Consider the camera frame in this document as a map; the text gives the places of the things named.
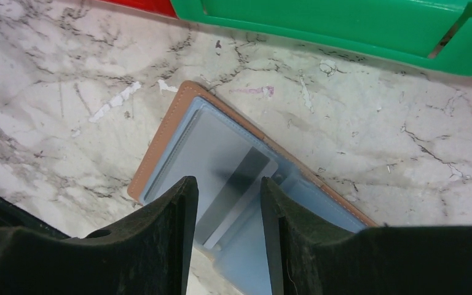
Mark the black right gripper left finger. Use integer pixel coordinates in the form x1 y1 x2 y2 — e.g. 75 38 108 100
0 176 199 294

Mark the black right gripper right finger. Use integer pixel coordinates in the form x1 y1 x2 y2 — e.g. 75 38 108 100
261 178 472 294

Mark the tan leather card holder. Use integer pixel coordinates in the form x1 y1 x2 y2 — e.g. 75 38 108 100
127 81 374 294

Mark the left red plastic bin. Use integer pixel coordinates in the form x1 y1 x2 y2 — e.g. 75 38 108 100
104 0 178 18

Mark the green plastic bin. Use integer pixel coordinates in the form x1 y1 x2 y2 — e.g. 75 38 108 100
172 1 472 76

